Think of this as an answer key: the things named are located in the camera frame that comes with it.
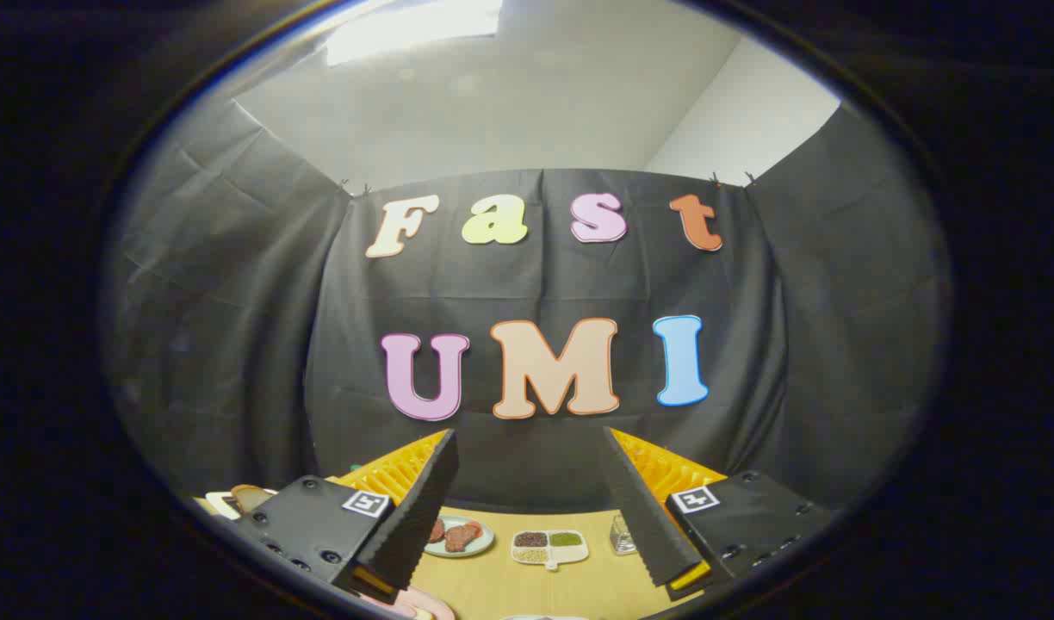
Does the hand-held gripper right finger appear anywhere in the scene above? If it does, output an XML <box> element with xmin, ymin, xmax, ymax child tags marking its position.
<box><xmin>600</xmin><ymin>426</ymin><xmax>838</xmax><ymax>602</ymax></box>

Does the white toaster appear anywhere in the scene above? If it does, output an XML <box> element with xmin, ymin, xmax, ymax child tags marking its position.
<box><xmin>204</xmin><ymin>489</ymin><xmax>278</xmax><ymax>521</ymax></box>

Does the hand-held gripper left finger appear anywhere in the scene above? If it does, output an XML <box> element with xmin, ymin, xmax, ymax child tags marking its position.
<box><xmin>234</xmin><ymin>429</ymin><xmax>461</xmax><ymax>605</ymax></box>

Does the large brown meat piece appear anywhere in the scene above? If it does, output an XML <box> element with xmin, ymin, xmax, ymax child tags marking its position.
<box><xmin>444</xmin><ymin>521</ymin><xmax>485</xmax><ymax>553</ymax></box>

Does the black backdrop cloth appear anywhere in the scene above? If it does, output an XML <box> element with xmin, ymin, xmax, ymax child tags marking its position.
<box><xmin>105</xmin><ymin>95</ymin><xmax>954</xmax><ymax>518</ymax></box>

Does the pink plate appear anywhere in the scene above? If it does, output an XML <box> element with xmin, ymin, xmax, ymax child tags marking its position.
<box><xmin>363</xmin><ymin>586</ymin><xmax>456</xmax><ymax>620</ymax></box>

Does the light blue plate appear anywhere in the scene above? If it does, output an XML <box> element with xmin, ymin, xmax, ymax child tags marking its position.
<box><xmin>424</xmin><ymin>515</ymin><xmax>496</xmax><ymax>559</ymax></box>

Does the white divided dish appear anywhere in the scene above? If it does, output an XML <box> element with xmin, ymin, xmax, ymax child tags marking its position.
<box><xmin>511</xmin><ymin>530</ymin><xmax>590</xmax><ymax>572</ymax></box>

